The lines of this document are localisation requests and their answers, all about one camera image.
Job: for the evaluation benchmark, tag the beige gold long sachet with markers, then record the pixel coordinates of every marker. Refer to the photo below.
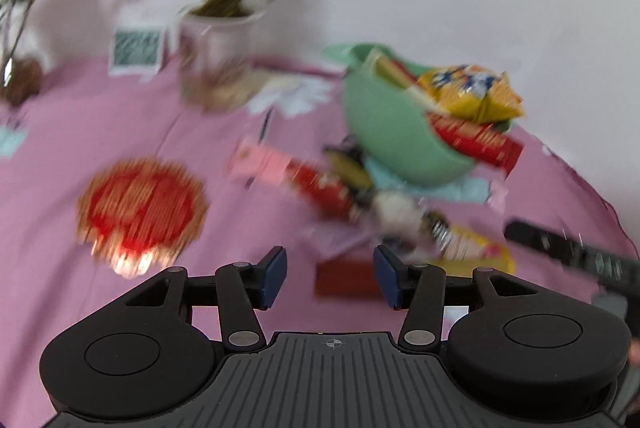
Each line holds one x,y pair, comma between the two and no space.
394,73

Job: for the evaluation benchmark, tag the small pink wrapper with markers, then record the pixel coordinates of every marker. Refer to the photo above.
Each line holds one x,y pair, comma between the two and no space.
496,200

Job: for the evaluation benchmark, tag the red gold round coaster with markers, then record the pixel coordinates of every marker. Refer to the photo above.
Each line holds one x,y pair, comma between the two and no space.
141,213

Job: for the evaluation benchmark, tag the small red candy packet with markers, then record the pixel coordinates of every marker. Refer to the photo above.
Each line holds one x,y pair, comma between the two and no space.
328,193

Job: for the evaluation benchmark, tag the black gold chocolate bar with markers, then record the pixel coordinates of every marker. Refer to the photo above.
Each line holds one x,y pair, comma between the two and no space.
346,164

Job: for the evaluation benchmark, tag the yellow cracker snack bag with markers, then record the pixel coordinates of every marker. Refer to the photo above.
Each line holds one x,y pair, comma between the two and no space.
473,93

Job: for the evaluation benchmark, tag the white nougat clear packet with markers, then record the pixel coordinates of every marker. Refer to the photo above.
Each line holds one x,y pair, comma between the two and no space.
396,214

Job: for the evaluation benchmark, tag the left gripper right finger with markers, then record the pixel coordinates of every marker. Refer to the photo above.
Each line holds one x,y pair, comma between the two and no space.
418,290

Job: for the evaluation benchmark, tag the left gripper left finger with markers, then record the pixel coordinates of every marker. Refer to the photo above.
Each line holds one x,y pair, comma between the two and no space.
241,289

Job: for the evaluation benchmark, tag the yellow red jelly packet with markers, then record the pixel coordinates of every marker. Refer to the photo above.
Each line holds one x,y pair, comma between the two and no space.
462,251

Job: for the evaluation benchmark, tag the digital clock thermometer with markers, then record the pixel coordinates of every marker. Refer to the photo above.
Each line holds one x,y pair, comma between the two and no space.
137,50

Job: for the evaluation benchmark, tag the pink candy packet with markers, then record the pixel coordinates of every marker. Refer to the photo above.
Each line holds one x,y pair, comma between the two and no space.
251,160

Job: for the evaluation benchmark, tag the green plastic bowl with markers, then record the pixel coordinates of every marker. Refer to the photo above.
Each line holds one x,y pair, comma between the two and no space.
391,127

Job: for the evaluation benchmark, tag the red long snack bar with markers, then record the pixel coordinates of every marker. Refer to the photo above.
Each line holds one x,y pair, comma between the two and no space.
483,143

